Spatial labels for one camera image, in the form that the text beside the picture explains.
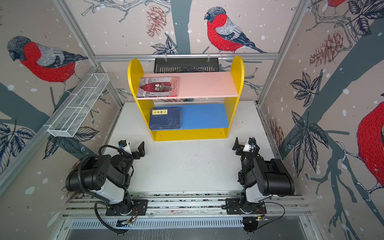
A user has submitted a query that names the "red Hamlet book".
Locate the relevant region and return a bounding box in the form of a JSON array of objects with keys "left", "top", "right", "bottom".
[{"left": 137, "top": 77, "right": 179, "bottom": 98}]

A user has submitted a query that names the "white wire mesh basket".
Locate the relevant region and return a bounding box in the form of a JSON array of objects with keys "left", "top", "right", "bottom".
[{"left": 48, "top": 73, "right": 110, "bottom": 138}]

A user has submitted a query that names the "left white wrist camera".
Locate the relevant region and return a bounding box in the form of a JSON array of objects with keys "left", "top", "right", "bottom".
[{"left": 118, "top": 140, "right": 132, "bottom": 154}]

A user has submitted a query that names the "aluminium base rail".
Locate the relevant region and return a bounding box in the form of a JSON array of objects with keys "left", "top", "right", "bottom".
[{"left": 62, "top": 191, "right": 310, "bottom": 218}]

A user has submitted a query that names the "blue book yellow label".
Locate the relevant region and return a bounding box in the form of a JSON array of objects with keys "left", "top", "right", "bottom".
[{"left": 149, "top": 107, "right": 182, "bottom": 131}]

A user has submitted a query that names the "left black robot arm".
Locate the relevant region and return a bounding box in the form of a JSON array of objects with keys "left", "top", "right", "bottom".
[{"left": 65, "top": 140, "right": 146, "bottom": 209}]

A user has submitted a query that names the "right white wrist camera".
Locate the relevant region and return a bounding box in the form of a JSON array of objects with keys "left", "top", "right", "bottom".
[{"left": 243, "top": 140, "right": 255, "bottom": 153}]

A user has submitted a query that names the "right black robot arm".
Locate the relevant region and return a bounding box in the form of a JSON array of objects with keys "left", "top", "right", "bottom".
[{"left": 232, "top": 138, "right": 295, "bottom": 205}]

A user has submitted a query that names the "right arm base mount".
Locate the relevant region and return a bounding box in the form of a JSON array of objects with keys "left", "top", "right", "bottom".
[{"left": 221, "top": 198, "right": 267, "bottom": 215}]

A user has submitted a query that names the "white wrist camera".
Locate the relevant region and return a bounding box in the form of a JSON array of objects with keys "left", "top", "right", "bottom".
[
  {"left": 243, "top": 140, "right": 255, "bottom": 153},
  {"left": 118, "top": 140, "right": 132, "bottom": 154}
]

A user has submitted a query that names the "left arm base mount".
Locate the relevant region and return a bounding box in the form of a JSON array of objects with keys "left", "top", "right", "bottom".
[{"left": 106, "top": 199, "right": 149, "bottom": 217}]

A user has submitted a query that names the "black plastic tray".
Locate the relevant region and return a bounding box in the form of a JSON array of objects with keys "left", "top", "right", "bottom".
[{"left": 154, "top": 58, "right": 220, "bottom": 74}]

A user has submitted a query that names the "yellow pink blue bookshelf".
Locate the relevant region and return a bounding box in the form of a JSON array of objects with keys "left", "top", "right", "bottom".
[{"left": 128, "top": 56, "right": 245, "bottom": 142}]

